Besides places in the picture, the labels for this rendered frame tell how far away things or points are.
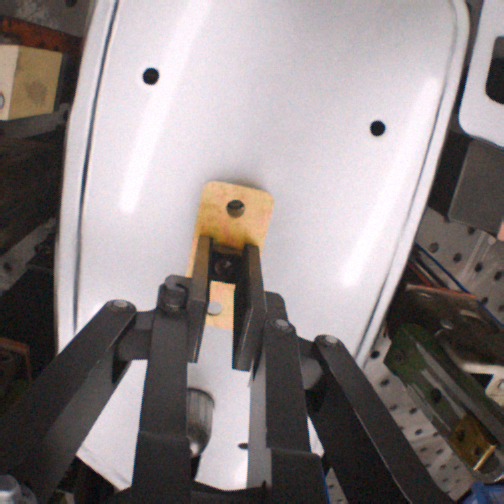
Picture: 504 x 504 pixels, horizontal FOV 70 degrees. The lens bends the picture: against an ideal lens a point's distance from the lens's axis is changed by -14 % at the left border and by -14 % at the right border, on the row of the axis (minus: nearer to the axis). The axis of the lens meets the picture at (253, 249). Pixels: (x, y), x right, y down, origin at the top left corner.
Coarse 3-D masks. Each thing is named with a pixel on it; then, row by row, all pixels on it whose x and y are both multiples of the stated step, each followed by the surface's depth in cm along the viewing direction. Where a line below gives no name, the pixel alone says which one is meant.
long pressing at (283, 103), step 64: (128, 0) 19; (192, 0) 19; (256, 0) 19; (320, 0) 19; (384, 0) 19; (448, 0) 19; (128, 64) 20; (192, 64) 20; (256, 64) 21; (320, 64) 21; (384, 64) 21; (448, 64) 21; (128, 128) 22; (192, 128) 22; (256, 128) 22; (320, 128) 22; (448, 128) 23; (64, 192) 22; (128, 192) 23; (192, 192) 23; (320, 192) 23; (384, 192) 24; (64, 256) 24; (128, 256) 24; (320, 256) 25; (384, 256) 25; (64, 320) 25; (320, 320) 27; (384, 320) 27; (128, 384) 28; (192, 384) 28; (128, 448) 30; (320, 448) 32
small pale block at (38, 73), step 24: (0, 48) 14; (24, 48) 14; (0, 72) 14; (24, 72) 15; (48, 72) 17; (72, 72) 21; (144, 72) 46; (0, 96) 15; (24, 96) 16; (48, 96) 18
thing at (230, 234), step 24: (216, 192) 21; (240, 192) 21; (264, 192) 21; (216, 216) 21; (240, 216) 22; (264, 216) 22; (192, 240) 22; (216, 240) 22; (240, 240) 22; (264, 240) 22; (192, 264) 22; (216, 264) 22; (240, 264) 22; (216, 288) 23
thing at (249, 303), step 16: (256, 256) 20; (240, 272) 21; (256, 272) 18; (240, 288) 19; (256, 288) 17; (240, 304) 18; (256, 304) 16; (240, 320) 17; (256, 320) 15; (240, 336) 16; (256, 336) 16; (240, 352) 16; (240, 368) 16
